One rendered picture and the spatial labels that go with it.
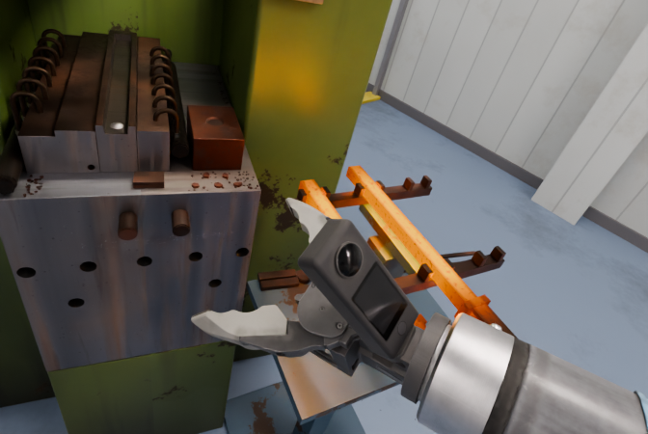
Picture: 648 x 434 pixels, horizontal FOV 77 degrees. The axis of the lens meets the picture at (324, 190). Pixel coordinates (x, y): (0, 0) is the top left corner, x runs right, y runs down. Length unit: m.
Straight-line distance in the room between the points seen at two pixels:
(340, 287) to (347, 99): 0.66
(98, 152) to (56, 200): 0.09
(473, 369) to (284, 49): 0.65
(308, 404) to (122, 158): 0.51
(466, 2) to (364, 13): 2.50
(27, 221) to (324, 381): 0.54
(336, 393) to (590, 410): 0.53
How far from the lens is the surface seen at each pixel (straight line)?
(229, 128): 0.74
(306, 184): 0.72
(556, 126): 3.15
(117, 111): 0.76
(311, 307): 0.35
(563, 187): 3.02
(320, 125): 0.91
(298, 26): 0.80
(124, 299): 0.86
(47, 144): 0.72
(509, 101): 3.21
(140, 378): 1.10
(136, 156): 0.71
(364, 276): 0.30
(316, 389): 0.79
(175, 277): 0.82
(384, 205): 0.73
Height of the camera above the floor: 1.34
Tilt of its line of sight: 35 degrees down
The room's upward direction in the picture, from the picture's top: 15 degrees clockwise
